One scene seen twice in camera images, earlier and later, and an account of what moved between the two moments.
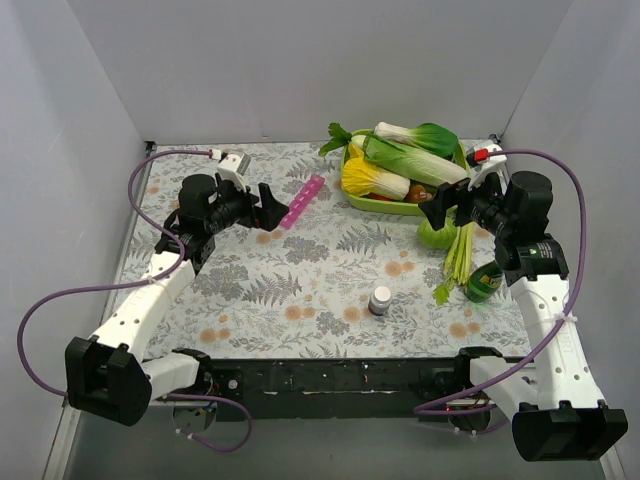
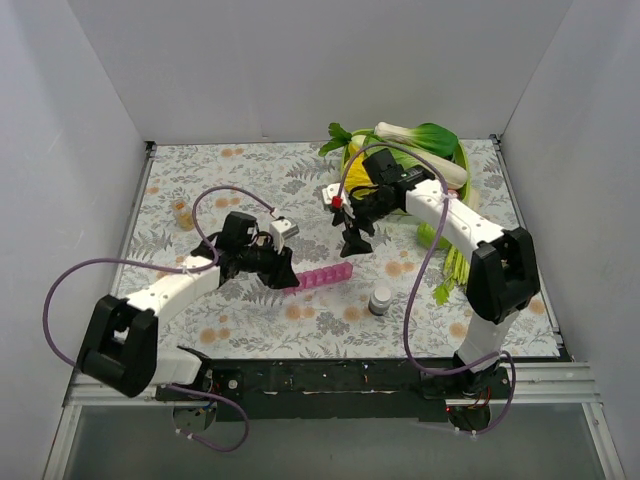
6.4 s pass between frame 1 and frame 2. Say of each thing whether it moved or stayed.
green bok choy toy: stayed
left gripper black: moved
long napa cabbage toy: stayed
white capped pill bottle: stayed
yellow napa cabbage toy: stayed
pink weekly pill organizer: moved
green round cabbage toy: stayed
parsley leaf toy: stayed
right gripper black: moved
